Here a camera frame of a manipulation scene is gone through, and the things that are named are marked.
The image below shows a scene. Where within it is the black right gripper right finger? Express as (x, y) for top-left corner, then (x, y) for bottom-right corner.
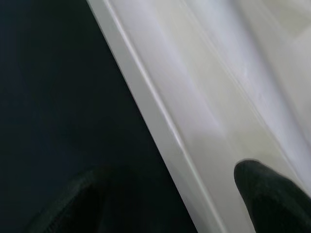
(233, 159), (311, 233)

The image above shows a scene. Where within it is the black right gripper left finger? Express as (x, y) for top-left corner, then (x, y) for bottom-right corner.
(26, 167), (139, 233)

